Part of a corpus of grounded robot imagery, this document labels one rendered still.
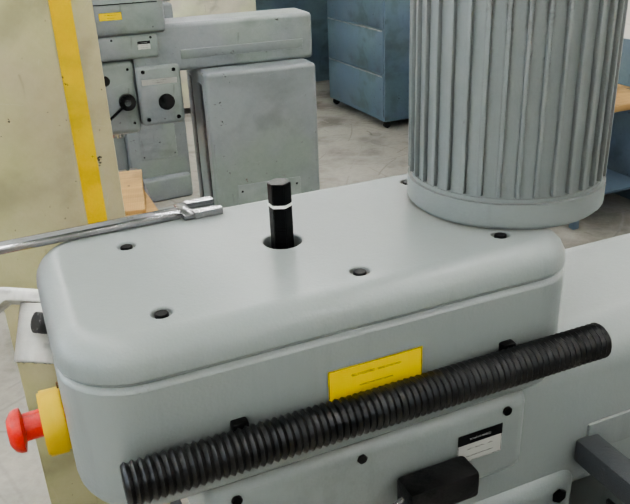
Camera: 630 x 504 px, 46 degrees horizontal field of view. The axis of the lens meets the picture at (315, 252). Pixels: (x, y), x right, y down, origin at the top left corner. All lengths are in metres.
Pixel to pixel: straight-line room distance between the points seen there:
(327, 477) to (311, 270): 0.19
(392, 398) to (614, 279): 0.41
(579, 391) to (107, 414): 0.49
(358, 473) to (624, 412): 0.34
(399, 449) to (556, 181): 0.29
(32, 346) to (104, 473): 0.69
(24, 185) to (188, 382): 1.89
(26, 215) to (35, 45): 0.51
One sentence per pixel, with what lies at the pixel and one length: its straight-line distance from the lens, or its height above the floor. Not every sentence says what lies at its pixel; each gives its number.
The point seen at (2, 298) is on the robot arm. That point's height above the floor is 1.62.
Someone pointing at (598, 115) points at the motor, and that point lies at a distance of 0.74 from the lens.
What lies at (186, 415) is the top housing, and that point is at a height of 1.82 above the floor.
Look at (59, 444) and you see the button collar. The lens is 0.71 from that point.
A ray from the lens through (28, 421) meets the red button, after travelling 0.72.
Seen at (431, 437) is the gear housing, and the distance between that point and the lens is 0.74.
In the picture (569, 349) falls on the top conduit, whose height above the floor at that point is 1.80.
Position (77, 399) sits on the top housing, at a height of 1.84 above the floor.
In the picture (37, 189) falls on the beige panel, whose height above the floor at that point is 1.43.
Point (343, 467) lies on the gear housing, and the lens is 0.71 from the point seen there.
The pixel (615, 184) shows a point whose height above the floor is 0.23.
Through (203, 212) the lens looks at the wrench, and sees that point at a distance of 0.77.
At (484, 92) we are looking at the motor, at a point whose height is 2.02.
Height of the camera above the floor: 2.17
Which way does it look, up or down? 25 degrees down
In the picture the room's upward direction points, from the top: 2 degrees counter-clockwise
